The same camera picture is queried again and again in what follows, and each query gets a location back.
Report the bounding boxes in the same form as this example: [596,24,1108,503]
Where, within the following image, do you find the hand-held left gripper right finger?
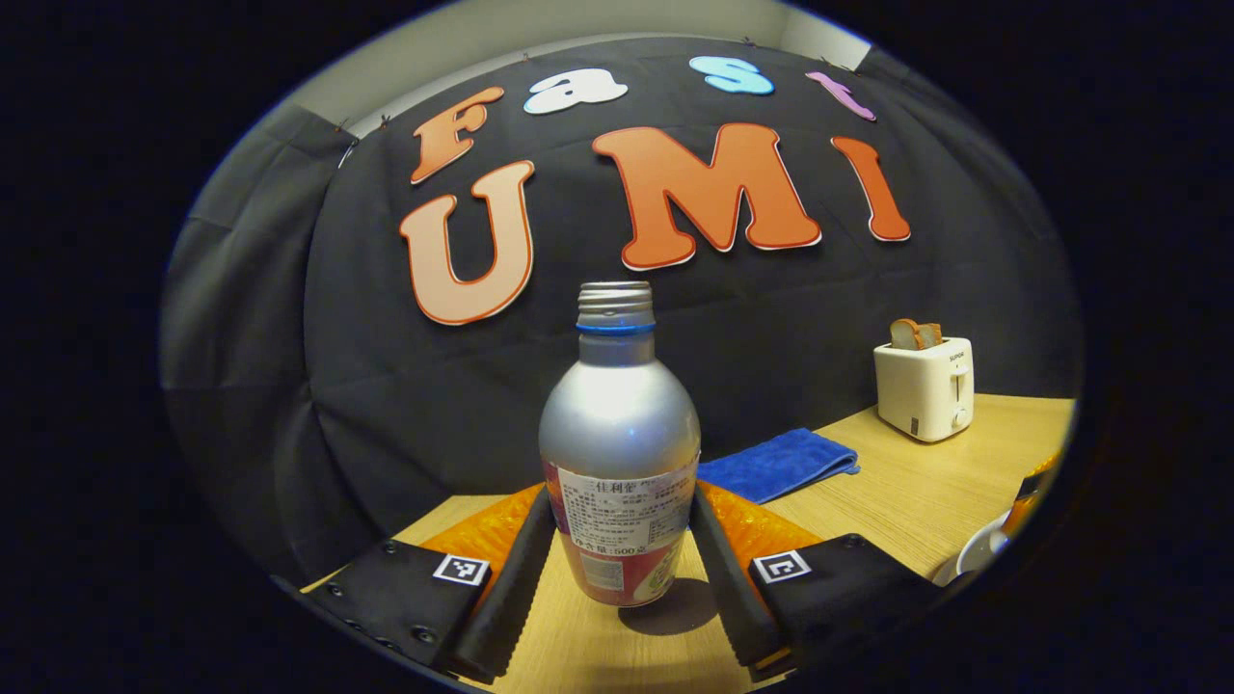
[687,480,944,683]

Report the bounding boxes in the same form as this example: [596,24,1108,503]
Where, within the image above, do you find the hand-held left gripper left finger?
[297,482,560,685]

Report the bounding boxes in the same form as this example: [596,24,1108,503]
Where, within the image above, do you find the dark brown round coaster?
[619,576,736,637]

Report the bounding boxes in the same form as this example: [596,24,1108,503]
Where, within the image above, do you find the white teacup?
[929,519,1012,587]

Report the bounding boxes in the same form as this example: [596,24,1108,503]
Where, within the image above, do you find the silver water bottle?
[538,281,702,608]

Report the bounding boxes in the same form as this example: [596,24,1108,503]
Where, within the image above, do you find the blue towel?
[696,428,861,505]

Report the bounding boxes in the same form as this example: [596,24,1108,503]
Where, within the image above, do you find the white toaster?
[873,336,976,443]

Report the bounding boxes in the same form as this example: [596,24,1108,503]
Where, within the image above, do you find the black backdrop cloth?
[159,37,1086,589]

